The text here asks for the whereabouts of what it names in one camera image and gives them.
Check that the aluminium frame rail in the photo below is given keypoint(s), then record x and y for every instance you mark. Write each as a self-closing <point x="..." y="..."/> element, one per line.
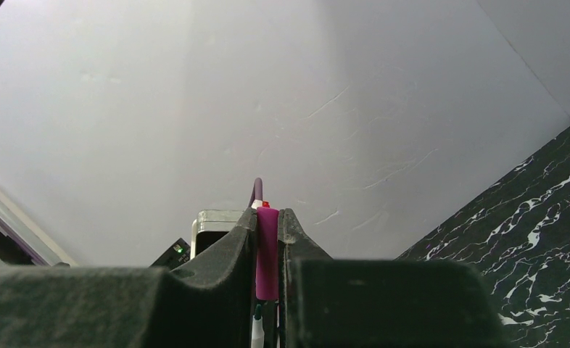
<point x="31" y="238"/>

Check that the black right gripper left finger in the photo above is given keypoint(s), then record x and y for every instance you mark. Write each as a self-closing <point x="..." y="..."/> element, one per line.
<point x="214" y="293"/>

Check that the magenta pen cap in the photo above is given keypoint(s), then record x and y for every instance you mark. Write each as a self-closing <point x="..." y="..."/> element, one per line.
<point x="267" y="254"/>

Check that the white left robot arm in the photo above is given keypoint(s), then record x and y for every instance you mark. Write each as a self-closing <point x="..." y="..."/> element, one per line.
<point x="174" y="256"/>

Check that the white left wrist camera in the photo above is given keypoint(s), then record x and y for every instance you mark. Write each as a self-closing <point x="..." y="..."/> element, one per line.
<point x="210" y="226"/>

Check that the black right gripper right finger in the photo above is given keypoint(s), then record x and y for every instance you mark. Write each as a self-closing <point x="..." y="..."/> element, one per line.
<point x="294" y="245"/>

